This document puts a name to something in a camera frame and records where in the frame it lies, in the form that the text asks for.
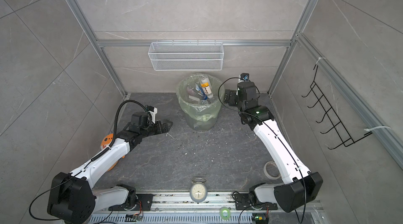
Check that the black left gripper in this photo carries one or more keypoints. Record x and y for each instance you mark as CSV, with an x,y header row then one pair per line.
x,y
165,129

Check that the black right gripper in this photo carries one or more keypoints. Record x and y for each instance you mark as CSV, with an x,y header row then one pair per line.
x,y
233,93

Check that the blue cap red bottle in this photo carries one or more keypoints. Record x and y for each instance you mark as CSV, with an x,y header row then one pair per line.
x,y
192,91

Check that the orange label white cap bottle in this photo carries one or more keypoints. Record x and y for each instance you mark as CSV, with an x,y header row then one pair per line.
x,y
206,86

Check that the green blue label bottle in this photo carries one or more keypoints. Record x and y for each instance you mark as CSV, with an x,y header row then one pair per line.
x,y
200,92

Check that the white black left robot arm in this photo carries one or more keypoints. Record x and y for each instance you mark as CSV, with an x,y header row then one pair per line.
x,y
72,197

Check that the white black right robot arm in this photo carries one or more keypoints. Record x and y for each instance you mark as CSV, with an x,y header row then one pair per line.
x,y
300,186

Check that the green lined trash bin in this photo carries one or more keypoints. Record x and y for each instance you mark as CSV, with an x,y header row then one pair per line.
x,y
200,115

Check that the orange shark plush toy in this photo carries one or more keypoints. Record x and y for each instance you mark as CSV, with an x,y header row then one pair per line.
x,y
119,142

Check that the round analog clock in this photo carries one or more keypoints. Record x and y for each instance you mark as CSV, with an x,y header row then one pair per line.
x,y
198,190

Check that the beige masking tape roll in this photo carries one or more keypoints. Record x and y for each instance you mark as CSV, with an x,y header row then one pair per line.
x,y
271,171

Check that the green tape roll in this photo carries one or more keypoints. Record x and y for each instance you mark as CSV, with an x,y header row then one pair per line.
x,y
225,213

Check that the white wire mesh basket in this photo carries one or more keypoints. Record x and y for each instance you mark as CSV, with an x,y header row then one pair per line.
x,y
186,56

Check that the black wire hook rack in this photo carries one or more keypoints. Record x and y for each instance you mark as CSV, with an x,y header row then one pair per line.
x,y
330,114

